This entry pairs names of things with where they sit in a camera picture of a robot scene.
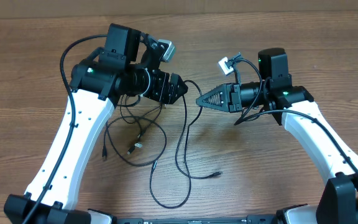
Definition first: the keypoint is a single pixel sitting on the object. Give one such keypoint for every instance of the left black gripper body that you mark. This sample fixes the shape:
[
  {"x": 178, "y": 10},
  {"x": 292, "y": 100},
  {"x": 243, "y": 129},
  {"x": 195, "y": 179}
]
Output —
[{"x": 161, "y": 88}]

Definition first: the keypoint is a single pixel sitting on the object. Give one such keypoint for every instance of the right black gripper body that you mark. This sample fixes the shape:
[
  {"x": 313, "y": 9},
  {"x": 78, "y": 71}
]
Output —
[{"x": 234, "y": 98}]

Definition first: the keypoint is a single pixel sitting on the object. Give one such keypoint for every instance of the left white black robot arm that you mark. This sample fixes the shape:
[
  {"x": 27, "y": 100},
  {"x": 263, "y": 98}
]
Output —
[{"x": 127, "y": 64}]

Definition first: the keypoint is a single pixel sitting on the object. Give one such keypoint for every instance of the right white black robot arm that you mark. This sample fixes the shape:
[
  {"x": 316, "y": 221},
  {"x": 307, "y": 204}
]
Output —
[{"x": 294, "y": 108}]

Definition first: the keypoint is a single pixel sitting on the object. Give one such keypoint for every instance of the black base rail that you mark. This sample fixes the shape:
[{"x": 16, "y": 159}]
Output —
[{"x": 197, "y": 220}]

